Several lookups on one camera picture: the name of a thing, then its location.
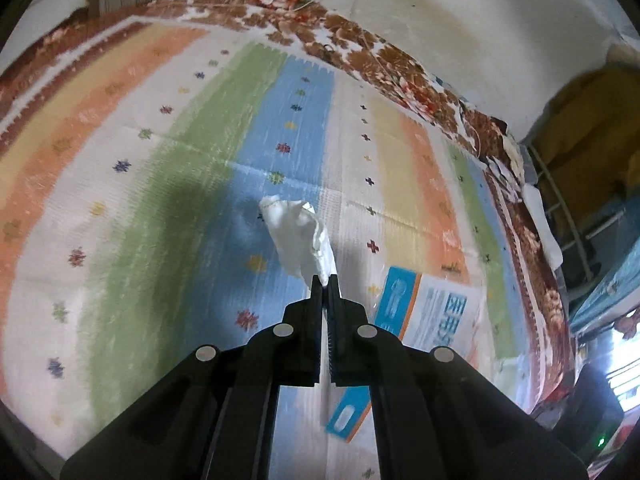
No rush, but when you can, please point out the white tissue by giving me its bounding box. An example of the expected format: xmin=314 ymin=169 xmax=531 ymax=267
xmin=259 ymin=195 xmax=337 ymax=288

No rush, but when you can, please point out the striped colourful blanket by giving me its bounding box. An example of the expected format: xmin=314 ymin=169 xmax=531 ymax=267
xmin=0 ymin=22 xmax=546 ymax=461

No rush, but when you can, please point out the brown floral bed sheet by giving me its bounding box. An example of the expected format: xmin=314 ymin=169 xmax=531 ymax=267
xmin=0 ymin=0 xmax=576 ymax=411

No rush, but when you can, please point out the white metal rack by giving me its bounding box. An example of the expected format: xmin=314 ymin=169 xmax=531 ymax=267
xmin=527 ymin=145 xmax=626 ymax=281

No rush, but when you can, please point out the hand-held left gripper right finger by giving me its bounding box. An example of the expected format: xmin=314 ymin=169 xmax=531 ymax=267
xmin=327 ymin=274 xmax=588 ymax=480

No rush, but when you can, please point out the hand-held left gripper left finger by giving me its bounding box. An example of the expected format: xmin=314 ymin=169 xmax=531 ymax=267
xmin=60 ymin=274 xmax=325 ymax=480

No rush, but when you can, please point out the white cloth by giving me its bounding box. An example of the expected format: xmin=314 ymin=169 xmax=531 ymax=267
xmin=522 ymin=182 xmax=563 ymax=268

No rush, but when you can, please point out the small blue white packet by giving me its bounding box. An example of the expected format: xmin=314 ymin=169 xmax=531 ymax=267
xmin=325 ymin=392 xmax=373 ymax=445

